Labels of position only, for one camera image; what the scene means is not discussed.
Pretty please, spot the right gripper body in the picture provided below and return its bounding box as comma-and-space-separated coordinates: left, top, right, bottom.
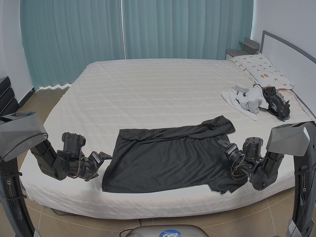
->
221, 140, 242, 160

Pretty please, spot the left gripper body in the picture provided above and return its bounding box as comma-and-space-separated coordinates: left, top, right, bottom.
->
90, 151, 106, 168

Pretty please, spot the black T-shirt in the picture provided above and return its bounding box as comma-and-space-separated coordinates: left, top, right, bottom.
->
102, 115, 247, 195

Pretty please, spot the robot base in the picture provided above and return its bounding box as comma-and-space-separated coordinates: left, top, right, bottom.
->
123, 225, 208, 237

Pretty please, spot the pile of clothes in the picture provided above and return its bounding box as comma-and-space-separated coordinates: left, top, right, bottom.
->
221, 84, 291, 121

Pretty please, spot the bed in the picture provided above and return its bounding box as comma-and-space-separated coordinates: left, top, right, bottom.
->
19, 30, 316, 219

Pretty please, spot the white printed pillow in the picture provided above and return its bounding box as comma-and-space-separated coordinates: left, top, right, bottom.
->
228, 53, 295, 89

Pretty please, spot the grey bedside table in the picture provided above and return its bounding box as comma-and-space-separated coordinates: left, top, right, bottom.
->
226, 37, 260, 60

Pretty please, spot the dark grey chest of drawers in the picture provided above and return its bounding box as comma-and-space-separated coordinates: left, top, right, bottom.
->
0, 76, 21, 117

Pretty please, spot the blue-green curtain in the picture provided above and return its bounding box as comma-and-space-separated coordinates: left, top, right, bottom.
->
21, 0, 126, 89
122, 0, 255, 60

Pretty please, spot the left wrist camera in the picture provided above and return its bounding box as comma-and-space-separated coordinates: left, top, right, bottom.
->
83, 171, 100, 182

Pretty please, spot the black cable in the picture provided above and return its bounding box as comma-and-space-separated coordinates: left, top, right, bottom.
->
120, 218, 144, 235
50, 207, 75, 217

